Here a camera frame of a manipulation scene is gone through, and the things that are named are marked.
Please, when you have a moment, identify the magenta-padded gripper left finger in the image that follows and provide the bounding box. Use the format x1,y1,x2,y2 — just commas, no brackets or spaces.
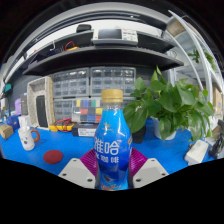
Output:
57,148,100,190

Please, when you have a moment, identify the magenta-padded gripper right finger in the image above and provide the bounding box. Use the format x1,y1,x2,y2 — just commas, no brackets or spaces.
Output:
128,147,170,190

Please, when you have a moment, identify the blue drink bottle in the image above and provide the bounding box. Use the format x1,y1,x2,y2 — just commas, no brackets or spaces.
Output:
93,88,134,192

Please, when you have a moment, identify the flat round red coaster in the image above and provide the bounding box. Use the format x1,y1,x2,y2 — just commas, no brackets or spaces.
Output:
43,149,64,165

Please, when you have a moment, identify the flat black case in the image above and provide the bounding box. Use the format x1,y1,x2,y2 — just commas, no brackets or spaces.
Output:
132,124,147,144

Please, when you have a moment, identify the black box with white label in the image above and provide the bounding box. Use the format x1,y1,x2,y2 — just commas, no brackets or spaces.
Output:
71,122,100,138

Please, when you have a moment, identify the yellow multimeter with red leads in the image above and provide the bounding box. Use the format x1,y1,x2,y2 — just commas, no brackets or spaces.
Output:
48,117,75,132

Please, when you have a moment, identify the white power adapter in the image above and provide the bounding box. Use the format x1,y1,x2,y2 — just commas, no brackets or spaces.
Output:
184,139,210,166

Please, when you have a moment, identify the colour checker card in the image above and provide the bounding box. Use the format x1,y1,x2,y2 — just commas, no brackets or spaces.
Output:
72,98,104,124

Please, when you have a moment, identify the small grey parts drawer cabinet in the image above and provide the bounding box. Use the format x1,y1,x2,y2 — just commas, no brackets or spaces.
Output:
53,98,74,122

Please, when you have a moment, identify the black rectangular device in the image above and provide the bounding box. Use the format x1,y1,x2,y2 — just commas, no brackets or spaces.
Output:
35,95,49,128

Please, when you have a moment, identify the green potted plant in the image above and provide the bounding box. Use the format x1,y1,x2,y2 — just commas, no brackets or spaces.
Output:
122,65,215,143

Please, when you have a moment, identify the small white box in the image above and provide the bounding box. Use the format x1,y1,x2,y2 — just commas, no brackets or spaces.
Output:
18,114,33,128

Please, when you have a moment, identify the blue box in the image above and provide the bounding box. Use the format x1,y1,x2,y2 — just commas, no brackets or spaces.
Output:
5,114,20,131

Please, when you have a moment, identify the brown cardboard box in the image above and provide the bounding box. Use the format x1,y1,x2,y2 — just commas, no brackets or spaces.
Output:
0,123,15,140

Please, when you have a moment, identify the tall dark grey box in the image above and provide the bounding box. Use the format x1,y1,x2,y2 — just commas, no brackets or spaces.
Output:
20,93,29,116

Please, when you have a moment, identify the large grey parts drawer cabinet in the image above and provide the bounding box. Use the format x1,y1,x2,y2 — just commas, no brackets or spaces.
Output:
89,66,137,97
51,67,91,98

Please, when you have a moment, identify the teal box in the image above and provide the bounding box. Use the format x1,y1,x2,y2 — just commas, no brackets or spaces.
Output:
3,83,13,94

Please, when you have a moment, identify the dark workbench shelf unit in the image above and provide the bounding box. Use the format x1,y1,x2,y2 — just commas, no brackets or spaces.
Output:
3,23,185,78

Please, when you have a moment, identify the white metal rack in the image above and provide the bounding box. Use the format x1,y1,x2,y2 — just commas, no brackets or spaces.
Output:
163,9,224,134

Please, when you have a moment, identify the white mug with orange handle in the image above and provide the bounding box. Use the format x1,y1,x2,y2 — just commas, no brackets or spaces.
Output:
17,125,41,152

